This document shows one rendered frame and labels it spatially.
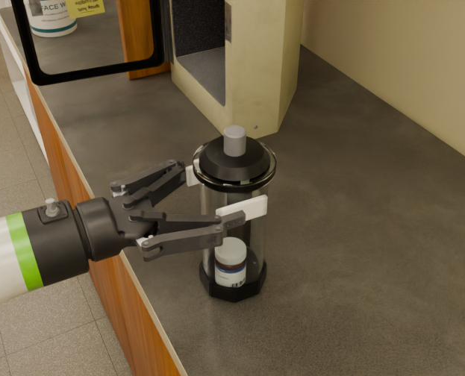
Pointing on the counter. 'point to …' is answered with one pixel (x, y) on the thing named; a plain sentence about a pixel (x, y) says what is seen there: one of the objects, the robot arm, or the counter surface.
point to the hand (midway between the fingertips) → (232, 187)
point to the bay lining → (198, 25)
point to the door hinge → (167, 31)
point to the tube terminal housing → (252, 67)
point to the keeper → (228, 21)
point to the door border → (90, 68)
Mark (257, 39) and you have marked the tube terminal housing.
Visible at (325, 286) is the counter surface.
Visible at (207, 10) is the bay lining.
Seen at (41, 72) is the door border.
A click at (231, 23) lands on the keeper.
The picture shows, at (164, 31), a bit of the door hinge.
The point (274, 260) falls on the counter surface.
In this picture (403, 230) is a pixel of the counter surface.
